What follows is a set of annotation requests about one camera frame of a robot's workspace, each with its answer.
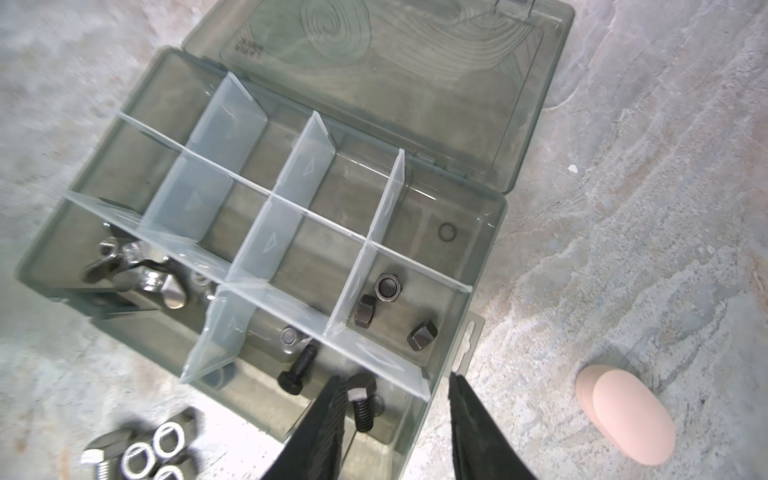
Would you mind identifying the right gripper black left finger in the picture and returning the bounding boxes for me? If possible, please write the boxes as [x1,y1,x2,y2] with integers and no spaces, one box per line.
[262,376,347,480]

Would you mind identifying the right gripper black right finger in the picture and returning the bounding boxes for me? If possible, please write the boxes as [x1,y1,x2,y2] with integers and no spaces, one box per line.
[448,372,535,480]

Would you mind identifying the pile of screws and nuts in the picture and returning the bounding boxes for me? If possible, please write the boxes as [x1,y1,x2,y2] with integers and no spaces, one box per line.
[80,407,198,480]

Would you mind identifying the silver wing nuts cluster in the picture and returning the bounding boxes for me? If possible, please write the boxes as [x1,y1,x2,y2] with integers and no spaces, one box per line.
[81,237,188,310]

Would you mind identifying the black hex bolt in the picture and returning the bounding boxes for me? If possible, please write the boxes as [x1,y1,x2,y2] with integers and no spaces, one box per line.
[277,340,319,396]

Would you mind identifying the black hex nut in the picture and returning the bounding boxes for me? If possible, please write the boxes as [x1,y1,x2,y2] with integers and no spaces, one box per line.
[374,273,402,302]

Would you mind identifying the smoky clear compartment organizer box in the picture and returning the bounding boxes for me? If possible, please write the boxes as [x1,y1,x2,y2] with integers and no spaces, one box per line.
[18,1,575,479]

